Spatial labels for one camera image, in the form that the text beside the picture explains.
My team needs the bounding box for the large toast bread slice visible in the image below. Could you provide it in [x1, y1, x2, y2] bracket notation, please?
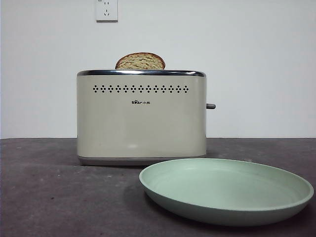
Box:
[115, 52, 166, 70]

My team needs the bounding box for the pale green round plate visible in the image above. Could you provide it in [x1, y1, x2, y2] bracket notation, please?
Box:
[139, 158, 315, 227]

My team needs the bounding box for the cream toaster with chrome top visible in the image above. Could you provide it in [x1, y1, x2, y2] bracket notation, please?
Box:
[76, 69, 207, 166]

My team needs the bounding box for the white wall power socket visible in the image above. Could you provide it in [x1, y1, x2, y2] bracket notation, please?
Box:
[95, 0, 119, 23]

